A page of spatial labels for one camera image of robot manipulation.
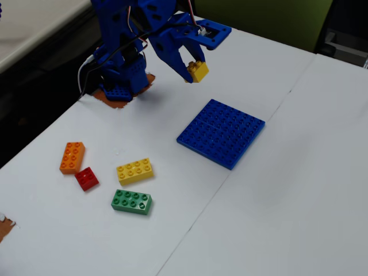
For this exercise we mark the gray metal box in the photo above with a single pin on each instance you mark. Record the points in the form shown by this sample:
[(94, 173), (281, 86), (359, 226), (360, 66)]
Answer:
[(345, 49)]

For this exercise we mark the blue 8x8 base plate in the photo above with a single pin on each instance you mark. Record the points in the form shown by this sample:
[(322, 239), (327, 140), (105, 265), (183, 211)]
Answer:
[(221, 135)]

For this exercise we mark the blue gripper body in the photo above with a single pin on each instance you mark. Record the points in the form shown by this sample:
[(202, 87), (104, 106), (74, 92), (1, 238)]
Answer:
[(167, 49)]

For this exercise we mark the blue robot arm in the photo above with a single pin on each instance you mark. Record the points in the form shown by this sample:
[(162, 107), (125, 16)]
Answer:
[(115, 43)]

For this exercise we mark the red 2x2 block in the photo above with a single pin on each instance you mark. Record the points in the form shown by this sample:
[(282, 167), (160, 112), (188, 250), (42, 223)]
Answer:
[(86, 178)]

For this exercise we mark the white board sheet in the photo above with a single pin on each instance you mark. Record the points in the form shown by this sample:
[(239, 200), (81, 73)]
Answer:
[(86, 244), (287, 201)]

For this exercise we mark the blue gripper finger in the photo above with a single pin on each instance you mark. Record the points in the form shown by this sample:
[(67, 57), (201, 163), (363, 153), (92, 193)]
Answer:
[(197, 53), (169, 56)]

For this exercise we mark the yellow 2x4 block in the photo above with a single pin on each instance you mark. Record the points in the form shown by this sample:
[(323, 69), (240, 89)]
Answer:
[(134, 172)]

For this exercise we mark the green chair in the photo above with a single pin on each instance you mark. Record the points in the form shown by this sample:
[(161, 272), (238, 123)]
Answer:
[(258, 20)]

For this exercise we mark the orange 2x4 block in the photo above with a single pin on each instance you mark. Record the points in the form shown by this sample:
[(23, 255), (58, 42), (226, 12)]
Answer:
[(72, 158)]

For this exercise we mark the yellow 2x2 block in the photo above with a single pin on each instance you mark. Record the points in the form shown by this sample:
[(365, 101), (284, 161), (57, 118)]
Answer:
[(199, 72)]

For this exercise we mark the green 2x4 block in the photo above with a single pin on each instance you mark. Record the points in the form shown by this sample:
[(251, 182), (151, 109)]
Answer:
[(131, 201)]

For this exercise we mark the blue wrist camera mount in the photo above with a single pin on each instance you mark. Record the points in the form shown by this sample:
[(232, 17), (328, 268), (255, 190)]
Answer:
[(214, 33)]

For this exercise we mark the white desk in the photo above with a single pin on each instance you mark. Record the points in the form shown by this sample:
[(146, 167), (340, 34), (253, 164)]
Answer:
[(28, 23)]

